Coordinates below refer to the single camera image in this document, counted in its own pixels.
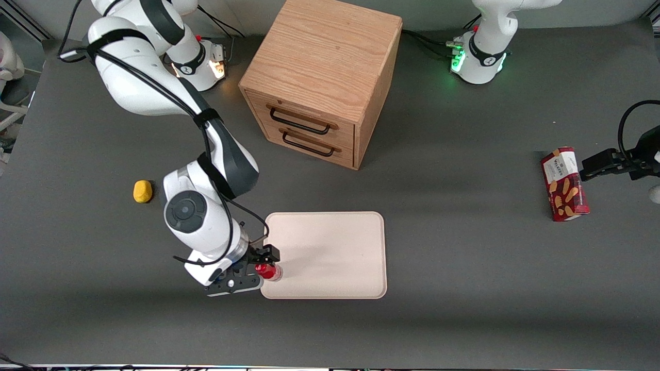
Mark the dark grey table mat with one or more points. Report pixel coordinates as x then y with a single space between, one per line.
464 309

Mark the yellow lemon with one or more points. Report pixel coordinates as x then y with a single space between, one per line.
142 191

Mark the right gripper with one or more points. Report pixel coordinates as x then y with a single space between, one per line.
256 254

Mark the wooden two-drawer cabinet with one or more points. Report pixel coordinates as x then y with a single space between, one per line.
319 51

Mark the beige plastic tray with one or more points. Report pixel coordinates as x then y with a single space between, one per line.
330 255

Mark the white stand beside table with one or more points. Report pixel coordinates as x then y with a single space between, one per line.
10 56

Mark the red coke bottle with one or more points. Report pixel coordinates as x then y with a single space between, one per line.
270 272

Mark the wooden drawer front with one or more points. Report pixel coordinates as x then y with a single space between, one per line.
256 105
348 154

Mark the red shortbread cookie box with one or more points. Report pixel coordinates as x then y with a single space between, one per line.
564 191

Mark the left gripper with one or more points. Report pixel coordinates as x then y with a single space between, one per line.
646 152

